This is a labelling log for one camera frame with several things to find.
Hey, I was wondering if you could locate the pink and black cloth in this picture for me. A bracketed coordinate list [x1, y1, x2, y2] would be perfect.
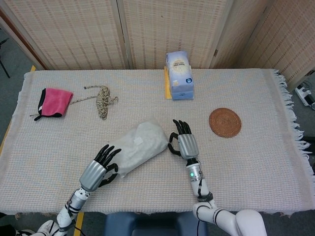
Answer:
[33, 88, 74, 121]

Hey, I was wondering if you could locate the bamboo folding screen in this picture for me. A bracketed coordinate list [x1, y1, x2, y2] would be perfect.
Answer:
[0, 0, 315, 91]

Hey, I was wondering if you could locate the round woven rattan coaster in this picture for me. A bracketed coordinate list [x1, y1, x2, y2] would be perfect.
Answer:
[208, 107, 242, 138]

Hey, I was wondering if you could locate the white device on floor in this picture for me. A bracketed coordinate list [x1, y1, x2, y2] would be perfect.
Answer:
[294, 82, 315, 111]

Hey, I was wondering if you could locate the woven fringed tablecloth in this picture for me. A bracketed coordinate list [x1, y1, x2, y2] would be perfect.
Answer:
[0, 68, 312, 217]

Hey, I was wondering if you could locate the blue tissue pack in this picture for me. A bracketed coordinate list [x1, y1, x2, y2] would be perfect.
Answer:
[165, 51, 195, 101]

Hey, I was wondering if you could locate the bundled braided rope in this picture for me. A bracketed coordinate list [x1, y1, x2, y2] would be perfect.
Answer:
[30, 84, 119, 120]

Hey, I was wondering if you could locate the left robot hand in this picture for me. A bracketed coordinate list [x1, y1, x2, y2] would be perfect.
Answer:
[79, 145, 122, 192]

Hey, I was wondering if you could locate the black chair leg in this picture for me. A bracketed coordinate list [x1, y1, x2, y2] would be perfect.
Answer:
[0, 27, 11, 79]

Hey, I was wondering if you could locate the translucent white plastic bag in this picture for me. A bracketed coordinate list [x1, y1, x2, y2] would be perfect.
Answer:
[108, 116, 169, 178]

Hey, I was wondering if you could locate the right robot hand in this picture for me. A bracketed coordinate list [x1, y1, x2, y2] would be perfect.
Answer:
[168, 119, 199, 160]

